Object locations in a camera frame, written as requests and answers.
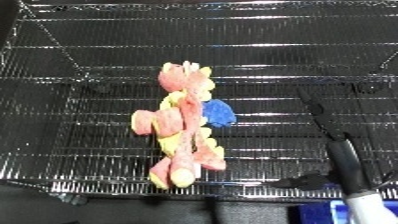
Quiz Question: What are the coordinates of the pink yellow blue soft toy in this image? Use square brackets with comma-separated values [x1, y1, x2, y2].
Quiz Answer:
[129, 60, 239, 190]

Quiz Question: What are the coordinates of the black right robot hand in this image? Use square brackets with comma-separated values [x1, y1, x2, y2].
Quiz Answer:
[268, 87, 377, 197]

